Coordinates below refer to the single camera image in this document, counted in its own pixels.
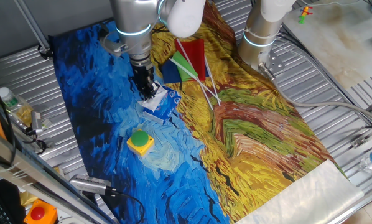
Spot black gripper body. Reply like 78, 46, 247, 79
132, 60, 157, 86

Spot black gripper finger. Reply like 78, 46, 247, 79
141, 82, 152, 101
149, 80, 160, 99

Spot white napkin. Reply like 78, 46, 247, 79
138, 86, 168, 113

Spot blue tissue pack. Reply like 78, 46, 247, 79
139, 85, 183, 125

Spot red green blue flags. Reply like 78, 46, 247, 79
160, 55, 221, 107

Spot green flag white stick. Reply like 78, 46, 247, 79
169, 50, 222, 103

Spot green button yellow box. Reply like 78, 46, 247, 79
126, 129, 155, 158

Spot red flag white stick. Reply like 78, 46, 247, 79
174, 37, 215, 111

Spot painting print tablecloth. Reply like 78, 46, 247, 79
48, 0, 366, 224

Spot grey metal device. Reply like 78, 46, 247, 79
30, 110, 53, 133

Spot grey metal pole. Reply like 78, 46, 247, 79
13, 0, 53, 60

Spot yellow oil bottle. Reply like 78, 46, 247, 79
0, 86, 34, 127

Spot orange box red button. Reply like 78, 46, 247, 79
23, 198, 58, 224

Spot colourful plastic toy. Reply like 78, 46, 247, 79
297, 5, 314, 25

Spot white marble board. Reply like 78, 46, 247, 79
281, 0, 372, 91

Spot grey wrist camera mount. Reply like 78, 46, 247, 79
99, 29, 128, 57

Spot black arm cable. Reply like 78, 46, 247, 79
98, 22, 172, 37

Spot black camera cable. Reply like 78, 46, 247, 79
109, 189, 146, 224

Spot silver camera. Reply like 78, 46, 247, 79
68, 174, 114, 197

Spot black looped cable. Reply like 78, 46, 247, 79
21, 127, 49, 156

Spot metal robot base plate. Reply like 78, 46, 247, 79
257, 49, 286, 75

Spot aluminium frame bar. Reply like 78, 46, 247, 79
0, 124, 115, 224

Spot grey hose cable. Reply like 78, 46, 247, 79
258, 62, 372, 125

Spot aluminium profile bracket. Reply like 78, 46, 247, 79
350, 93, 372, 149

